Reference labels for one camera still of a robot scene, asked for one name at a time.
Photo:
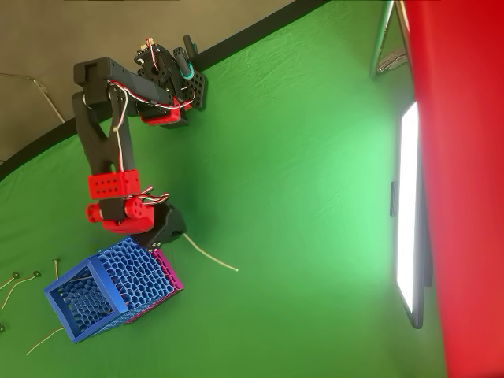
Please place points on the chrome tube stand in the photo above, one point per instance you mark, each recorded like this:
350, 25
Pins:
380, 39

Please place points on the blue and pink mesh basket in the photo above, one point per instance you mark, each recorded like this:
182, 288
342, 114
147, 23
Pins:
134, 275

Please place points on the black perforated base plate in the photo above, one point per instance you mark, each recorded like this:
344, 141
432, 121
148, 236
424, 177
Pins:
197, 90

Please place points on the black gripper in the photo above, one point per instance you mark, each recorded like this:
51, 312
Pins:
168, 228

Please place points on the thin grey metal rod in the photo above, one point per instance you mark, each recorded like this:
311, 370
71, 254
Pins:
55, 106

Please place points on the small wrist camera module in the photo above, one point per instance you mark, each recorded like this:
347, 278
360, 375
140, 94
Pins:
147, 239

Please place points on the black flat light panel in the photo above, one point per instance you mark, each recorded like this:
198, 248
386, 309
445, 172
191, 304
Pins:
407, 197

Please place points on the green table cloth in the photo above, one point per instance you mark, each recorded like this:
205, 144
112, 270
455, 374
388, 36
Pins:
295, 275

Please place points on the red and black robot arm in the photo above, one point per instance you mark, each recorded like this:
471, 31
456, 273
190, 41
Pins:
102, 141

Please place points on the red blurred foreground holder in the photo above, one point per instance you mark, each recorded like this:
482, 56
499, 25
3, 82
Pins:
464, 157

